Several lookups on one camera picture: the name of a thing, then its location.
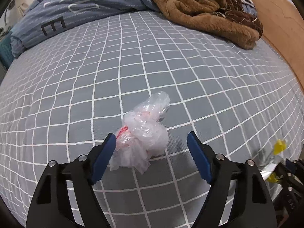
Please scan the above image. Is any teal suitcase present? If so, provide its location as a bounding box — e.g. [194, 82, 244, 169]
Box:
[0, 31, 14, 69]

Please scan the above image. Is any blue striped duvet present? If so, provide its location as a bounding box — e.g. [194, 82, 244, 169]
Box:
[10, 0, 159, 58]

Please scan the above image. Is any wooden headboard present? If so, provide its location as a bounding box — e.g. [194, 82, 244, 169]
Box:
[253, 0, 303, 86]

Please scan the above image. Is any yellow white rice cracker packet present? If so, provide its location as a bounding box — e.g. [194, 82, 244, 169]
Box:
[258, 139, 287, 183]

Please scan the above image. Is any grey checked bed sheet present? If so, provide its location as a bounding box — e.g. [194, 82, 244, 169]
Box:
[1, 11, 303, 227]

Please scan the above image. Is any white pink plastic bag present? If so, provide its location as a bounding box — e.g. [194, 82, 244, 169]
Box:
[109, 91, 170, 174]

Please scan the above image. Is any brown fleece blanket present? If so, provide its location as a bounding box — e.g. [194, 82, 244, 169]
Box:
[153, 0, 263, 49]

